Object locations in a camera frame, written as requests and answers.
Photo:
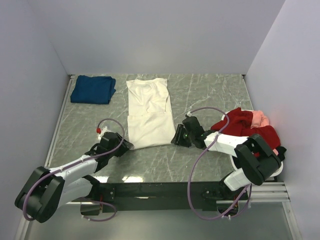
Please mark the folded blue t shirt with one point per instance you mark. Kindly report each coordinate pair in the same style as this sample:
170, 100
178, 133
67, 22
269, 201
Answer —
96, 90

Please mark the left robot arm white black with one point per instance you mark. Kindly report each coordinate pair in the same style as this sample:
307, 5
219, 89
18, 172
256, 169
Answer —
47, 189

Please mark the black t shirt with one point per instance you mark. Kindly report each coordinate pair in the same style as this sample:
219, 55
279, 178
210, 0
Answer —
280, 152

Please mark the pink t shirt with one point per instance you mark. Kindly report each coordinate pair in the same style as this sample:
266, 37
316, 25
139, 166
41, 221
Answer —
260, 125

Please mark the black base crossbar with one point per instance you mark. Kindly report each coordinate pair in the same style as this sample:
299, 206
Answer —
140, 196

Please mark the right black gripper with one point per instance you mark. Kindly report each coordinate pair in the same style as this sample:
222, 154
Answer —
177, 139

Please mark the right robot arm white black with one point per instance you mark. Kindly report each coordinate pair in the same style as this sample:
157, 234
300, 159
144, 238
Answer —
254, 145

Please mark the white t shirt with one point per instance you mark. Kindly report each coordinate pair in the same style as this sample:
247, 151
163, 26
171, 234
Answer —
150, 121

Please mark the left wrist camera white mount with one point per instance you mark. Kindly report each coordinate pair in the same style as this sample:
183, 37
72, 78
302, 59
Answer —
102, 131

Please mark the red t shirt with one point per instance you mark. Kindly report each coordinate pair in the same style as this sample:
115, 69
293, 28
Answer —
239, 123

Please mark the aluminium frame rail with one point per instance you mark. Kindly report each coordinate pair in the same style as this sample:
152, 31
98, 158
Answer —
40, 128

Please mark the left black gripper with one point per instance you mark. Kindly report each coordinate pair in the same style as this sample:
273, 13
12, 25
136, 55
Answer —
125, 146

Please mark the white laundry basket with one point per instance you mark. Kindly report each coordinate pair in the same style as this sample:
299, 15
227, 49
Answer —
255, 171

